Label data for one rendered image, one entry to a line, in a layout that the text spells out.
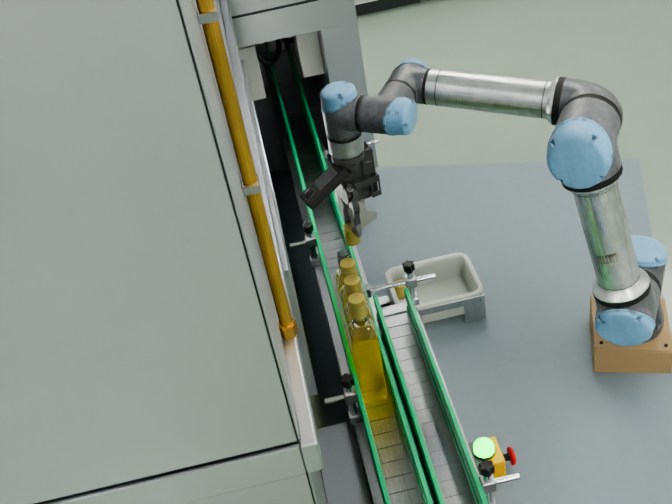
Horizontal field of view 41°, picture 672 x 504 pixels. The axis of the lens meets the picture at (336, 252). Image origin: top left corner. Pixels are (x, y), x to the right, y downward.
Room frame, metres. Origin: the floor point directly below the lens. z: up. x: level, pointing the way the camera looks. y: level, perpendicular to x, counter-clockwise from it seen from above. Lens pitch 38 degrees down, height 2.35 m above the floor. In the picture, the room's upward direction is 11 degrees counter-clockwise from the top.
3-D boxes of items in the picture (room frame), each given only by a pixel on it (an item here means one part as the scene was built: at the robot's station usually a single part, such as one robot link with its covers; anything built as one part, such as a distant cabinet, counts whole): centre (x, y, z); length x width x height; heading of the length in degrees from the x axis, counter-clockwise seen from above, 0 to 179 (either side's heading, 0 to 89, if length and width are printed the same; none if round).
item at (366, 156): (1.63, -0.07, 1.27); 0.09 x 0.08 x 0.12; 109
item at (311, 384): (1.73, 0.13, 1.15); 0.90 x 0.03 x 0.34; 3
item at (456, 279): (1.73, -0.23, 0.80); 0.22 x 0.17 x 0.09; 93
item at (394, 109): (1.59, -0.16, 1.43); 0.11 x 0.11 x 0.08; 61
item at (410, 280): (1.61, -0.14, 0.95); 0.17 x 0.03 x 0.12; 93
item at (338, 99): (1.63, -0.07, 1.43); 0.09 x 0.08 x 0.11; 61
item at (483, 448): (1.18, -0.22, 0.84); 0.04 x 0.04 x 0.03
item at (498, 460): (1.18, -0.23, 0.79); 0.07 x 0.07 x 0.07; 3
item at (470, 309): (1.72, -0.20, 0.79); 0.27 x 0.17 x 0.08; 93
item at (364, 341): (1.35, -0.02, 0.99); 0.06 x 0.06 x 0.21; 2
